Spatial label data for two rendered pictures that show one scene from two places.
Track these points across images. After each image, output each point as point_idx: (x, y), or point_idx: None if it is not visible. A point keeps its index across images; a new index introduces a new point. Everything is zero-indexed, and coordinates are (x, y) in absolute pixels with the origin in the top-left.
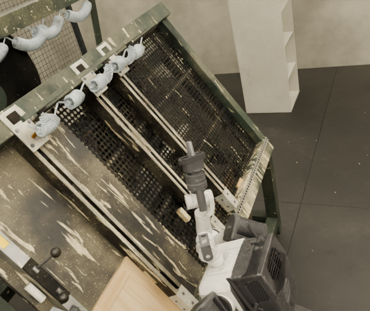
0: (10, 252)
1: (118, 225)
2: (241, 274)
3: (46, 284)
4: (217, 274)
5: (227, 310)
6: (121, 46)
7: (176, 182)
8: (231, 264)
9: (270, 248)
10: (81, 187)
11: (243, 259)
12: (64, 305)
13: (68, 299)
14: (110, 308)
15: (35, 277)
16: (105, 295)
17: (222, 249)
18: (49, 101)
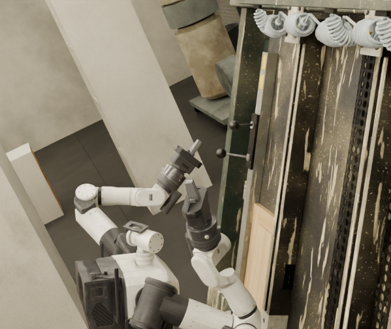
0: (258, 95)
1: (283, 192)
2: (99, 258)
3: (249, 141)
4: (134, 257)
5: None
6: (350, 7)
7: (344, 280)
8: (121, 263)
9: (81, 277)
10: (293, 120)
11: (108, 266)
12: (248, 170)
13: (217, 156)
14: (260, 224)
15: (250, 128)
16: (264, 213)
17: (151, 269)
18: (254, 2)
